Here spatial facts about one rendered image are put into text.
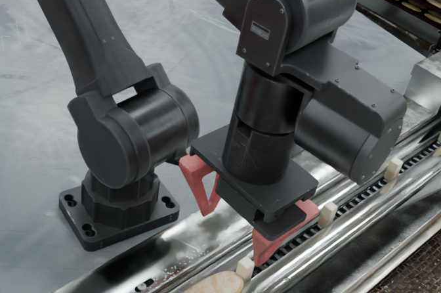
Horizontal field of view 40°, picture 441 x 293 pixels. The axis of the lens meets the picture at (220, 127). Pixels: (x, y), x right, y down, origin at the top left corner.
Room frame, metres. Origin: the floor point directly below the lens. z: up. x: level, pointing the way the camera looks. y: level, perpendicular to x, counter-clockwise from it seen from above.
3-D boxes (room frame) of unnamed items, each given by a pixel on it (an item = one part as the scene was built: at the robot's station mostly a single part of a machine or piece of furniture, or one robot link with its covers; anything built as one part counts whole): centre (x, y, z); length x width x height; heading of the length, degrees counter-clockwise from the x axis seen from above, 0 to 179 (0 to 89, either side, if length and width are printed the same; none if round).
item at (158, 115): (0.49, 0.08, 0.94); 0.09 x 0.05 x 0.10; 56
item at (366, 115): (0.39, -0.07, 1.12); 0.11 x 0.09 x 0.12; 56
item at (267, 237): (0.40, -0.05, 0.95); 0.07 x 0.07 x 0.09; 49
